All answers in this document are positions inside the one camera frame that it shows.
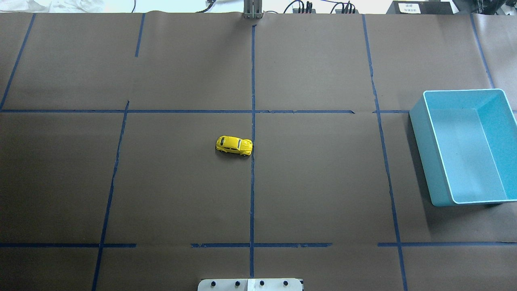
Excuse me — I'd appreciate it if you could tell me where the yellow beetle toy car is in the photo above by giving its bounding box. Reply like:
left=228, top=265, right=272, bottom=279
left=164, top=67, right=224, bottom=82
left=215, top=135, right=253, bottom=156

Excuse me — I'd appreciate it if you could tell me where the black power box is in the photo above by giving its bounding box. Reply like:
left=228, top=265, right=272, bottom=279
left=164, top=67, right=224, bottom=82
left=386, top=0, right=454, bottom=15

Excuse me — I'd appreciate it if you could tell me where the light blue plastic bin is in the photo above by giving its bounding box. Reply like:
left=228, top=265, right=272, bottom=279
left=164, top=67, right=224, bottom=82
left=409, top=89, right=517, bottom=207

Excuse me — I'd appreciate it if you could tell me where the crumpled white plastic bag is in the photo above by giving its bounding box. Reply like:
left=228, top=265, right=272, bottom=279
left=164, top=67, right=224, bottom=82
left=23, top=0, right=106, bottom=13

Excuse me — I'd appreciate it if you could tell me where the aluminium frame post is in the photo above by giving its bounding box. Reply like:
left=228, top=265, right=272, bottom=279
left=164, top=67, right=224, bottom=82
left=243, top=0, right=263, bottom=19

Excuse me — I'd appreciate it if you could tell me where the white pedestal column base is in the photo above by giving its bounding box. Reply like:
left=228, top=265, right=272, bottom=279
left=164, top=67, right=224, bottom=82
left=197, top=278, right=304, bottom=291

